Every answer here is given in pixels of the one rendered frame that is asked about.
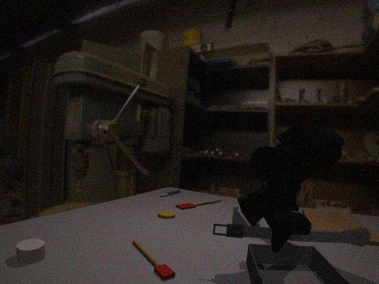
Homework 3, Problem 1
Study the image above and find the wooden board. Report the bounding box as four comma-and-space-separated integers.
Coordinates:
302, 209, 379, 246

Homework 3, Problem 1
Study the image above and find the red spatula with wooden handle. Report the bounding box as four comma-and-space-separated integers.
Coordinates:
175, 199, 222, 209

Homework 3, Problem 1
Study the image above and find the grey cylinder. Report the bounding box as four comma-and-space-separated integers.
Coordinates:
16, 238, 45, 264

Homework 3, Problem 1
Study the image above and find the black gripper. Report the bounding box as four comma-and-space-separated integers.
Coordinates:
263, 178, 311, 253

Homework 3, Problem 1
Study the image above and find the yellow flat round disc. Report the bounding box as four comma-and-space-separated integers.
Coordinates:
158, 211, 175, 219

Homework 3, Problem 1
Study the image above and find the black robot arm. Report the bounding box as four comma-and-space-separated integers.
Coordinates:
237, 119, 345, 227

